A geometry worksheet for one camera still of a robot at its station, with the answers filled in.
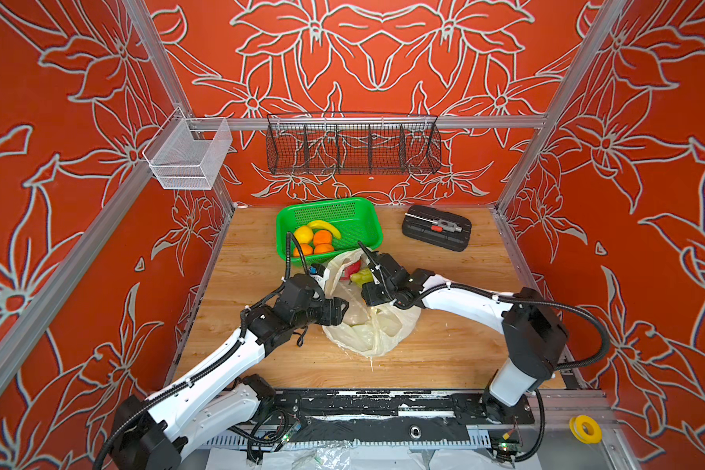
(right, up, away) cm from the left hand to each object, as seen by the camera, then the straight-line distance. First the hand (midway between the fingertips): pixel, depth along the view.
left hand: (339, 301), depth 76 cm
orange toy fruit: (-13, +13, +25) cm, 30 cm away
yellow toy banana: (-9, +22, +34) cm, 41 cm away
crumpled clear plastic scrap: (-2, -35, -9) cm, 36 cm away
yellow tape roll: (+58, -29, -6) cm, 66 cm away
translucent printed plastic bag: (+8, -9, +5) cm, 13 cm away
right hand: (+7, +1, +10) cm, 12 cm away
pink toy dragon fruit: (+3, +6, +16) cm, 18 cm away
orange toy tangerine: (-6, +13, +21) cm, 26 cm away
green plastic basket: (+6, +24, +38) cm, 45 cm away
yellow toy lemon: (-14, +18, +26) cm, 35 cm away
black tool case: (+34, +20, +27) cm, 48 cm away
